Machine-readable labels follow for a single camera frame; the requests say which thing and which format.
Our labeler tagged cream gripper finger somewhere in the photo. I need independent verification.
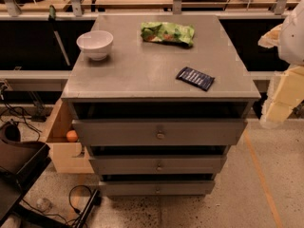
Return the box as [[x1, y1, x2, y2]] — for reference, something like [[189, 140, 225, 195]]
[[257, 25, 282, 48], [259, 65, 304, 129]]

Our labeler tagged blue rxbar blueberry bar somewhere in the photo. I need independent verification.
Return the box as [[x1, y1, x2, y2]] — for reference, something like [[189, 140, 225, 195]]
[[176, 66, 215, 91]]

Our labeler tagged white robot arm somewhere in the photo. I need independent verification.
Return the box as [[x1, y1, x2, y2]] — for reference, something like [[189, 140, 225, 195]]
[[257, 4, 304, 128]]

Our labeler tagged white bowl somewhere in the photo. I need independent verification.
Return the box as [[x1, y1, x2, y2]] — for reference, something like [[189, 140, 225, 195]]
[[76, 30, 114, 61]]

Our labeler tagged green chip bag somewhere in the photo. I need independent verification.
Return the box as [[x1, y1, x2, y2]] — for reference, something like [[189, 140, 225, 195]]
[[141, 22, 195, 47]]

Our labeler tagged grey drawer cabinet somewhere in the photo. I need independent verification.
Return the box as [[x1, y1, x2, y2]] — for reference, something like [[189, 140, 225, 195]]
[[61, 13, 262, 198]]

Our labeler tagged top grey drawer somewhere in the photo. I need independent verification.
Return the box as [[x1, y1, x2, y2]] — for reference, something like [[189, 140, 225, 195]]
[[72, 119, 247, 146]]

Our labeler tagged grey drawer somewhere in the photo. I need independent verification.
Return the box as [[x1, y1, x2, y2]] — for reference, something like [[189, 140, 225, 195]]
[[99, 180, 215, 197], [72, 119, 247, 146], [89, 155, 227, 175]]

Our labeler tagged bottom grey drawer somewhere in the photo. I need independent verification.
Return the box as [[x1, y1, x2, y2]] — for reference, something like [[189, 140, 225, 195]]
[[99, 180, 215, 197]]

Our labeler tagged middle grey drawer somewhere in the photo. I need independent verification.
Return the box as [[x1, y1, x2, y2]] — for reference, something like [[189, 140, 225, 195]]
[[89, 155, 227, 175]]

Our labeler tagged black power strip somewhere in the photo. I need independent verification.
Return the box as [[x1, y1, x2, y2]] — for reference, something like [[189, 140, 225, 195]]
[[75, 189, 102, 228]]

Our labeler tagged orange ball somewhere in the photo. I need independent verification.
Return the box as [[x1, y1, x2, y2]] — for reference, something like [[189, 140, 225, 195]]
[[66, 130, 78, 143]]

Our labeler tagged light wooden box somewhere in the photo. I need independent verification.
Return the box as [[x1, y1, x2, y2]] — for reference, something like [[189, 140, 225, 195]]
[[41, 99, 93, 174]]

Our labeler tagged black bin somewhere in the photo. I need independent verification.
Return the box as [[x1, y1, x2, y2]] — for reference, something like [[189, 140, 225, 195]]
[[0, 123, 50, 222]]

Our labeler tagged black cable on floor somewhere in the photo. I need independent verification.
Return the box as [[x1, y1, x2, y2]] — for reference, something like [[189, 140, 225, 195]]
[[22, 184, 93, 226]]

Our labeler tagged metal rail frame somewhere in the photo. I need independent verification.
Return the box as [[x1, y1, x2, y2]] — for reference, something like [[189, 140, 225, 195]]
[[0, 0, 301, 20]]

